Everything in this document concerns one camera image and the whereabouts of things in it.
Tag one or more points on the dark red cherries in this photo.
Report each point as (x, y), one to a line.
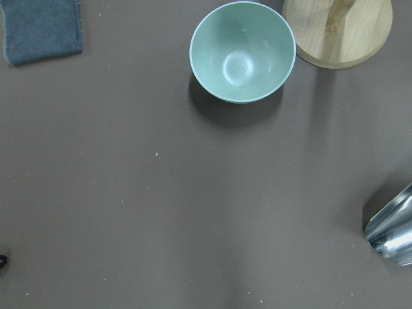
(5, 254)

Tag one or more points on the mint green bowl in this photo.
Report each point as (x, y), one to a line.
(242, 52)

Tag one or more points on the wooden glass holder stand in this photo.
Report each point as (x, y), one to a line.
(338, 34)

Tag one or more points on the grey folded cloth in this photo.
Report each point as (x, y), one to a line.
(37, 30)

